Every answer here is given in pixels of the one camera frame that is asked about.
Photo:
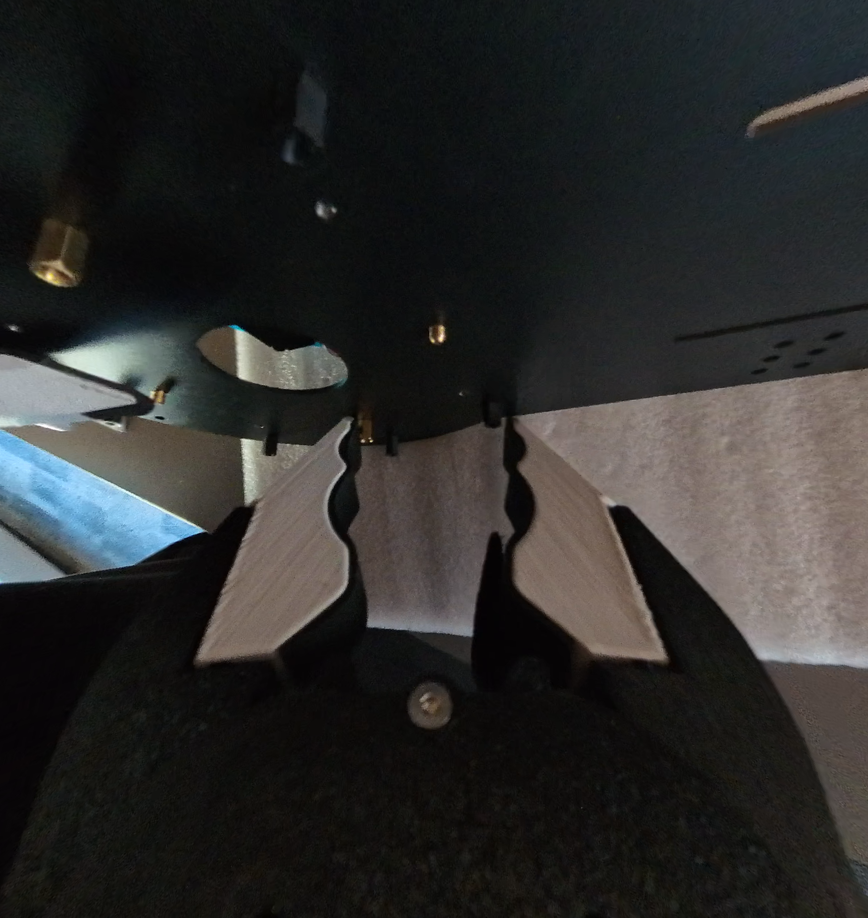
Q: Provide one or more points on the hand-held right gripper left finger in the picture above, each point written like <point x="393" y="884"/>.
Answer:
<point x="283" y="559"/>

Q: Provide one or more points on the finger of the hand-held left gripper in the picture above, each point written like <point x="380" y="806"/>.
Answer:
<point x="40" y="391"/>

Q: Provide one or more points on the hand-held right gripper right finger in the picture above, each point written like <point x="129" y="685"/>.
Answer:
<point x="577" y="559"/>

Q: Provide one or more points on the blue toy robot arm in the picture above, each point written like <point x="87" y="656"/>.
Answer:
<point x="549" y="179"/>

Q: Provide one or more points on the white foam sheet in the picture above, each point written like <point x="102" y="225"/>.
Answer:
<point x="764" y="502"/>

